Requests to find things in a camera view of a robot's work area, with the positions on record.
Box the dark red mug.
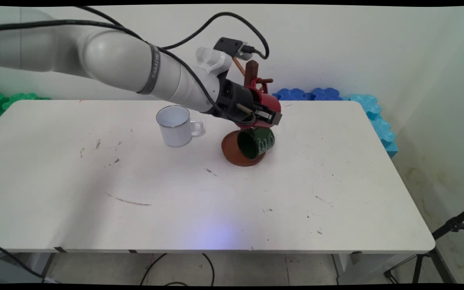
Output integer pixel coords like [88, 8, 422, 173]
[245, 78, 282, 121]

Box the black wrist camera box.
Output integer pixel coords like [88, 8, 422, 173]
[214, 37, 253, 57]

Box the thin black cable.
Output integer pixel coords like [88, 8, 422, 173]
[0, 238, 60, 283]

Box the grey table leg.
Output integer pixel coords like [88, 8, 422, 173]
[332, 253, 418, 285]

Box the dark blue foam mat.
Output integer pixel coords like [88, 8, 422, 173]
[310, 87, 344, 101]
[272, 88, 312, 101]

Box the grey velcro strap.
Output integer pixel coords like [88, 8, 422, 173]
[137, 43, 161, 95]

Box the white enamel mug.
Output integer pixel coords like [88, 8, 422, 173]
[156, 105, 205, 147]

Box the wooden mug tree stand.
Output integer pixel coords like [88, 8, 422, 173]
[221, 58, 275, 167]

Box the black cable on floor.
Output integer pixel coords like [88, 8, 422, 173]
[140, 253, 215, 287]

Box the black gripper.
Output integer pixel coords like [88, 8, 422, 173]
[215, 80, 283, 125]

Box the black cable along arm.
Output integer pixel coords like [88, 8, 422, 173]
[0, 19, 257, 128]

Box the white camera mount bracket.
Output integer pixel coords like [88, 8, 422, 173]
[195, 47, 233, 75]

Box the light blue foam mat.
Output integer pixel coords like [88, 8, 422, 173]
[343, 94, 383, 120]
[370, 114, 399, 159]

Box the black tripod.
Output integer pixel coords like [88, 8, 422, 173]
[384, 201, 464, 284]

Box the black camera cable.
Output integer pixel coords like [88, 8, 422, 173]
[74, 6, 270, 60]

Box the dark green mug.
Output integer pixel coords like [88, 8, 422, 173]
[237, 127, 276, 160]

